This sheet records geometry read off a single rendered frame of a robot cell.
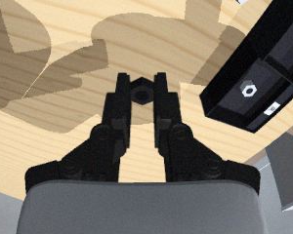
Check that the grey hex nut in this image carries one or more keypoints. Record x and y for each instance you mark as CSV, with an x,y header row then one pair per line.
x,y
248,88

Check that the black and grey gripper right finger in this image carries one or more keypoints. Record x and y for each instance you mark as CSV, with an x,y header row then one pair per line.
x,y
186,157

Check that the black hex nut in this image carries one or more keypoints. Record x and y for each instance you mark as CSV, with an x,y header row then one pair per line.
x,y
142,91

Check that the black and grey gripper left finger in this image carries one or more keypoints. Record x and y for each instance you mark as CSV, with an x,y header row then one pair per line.
x,y
108,142

